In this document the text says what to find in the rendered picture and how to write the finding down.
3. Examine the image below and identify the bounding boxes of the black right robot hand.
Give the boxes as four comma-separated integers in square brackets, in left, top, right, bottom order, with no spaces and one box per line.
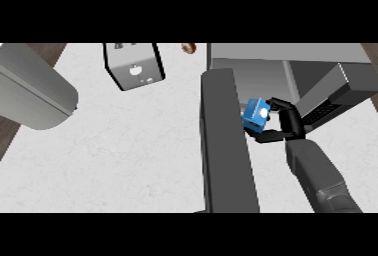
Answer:
[247,96,307,144]

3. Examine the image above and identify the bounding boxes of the blue milk carton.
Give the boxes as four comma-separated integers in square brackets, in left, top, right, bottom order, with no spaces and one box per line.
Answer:
[241,97,273,134]

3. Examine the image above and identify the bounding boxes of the grey microwave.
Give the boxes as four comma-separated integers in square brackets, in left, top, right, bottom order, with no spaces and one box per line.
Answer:
[205,43,378,132]

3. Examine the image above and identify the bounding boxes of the dark grey microwave door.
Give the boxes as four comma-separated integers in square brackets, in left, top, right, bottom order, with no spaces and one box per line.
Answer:
[193,68,261,214]

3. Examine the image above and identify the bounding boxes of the brown round food item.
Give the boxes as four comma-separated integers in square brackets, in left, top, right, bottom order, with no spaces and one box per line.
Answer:
[180,43,198,55]

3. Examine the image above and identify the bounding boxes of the grey toaster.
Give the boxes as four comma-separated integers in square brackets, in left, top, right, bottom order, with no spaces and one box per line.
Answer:
[102,43,167,92]

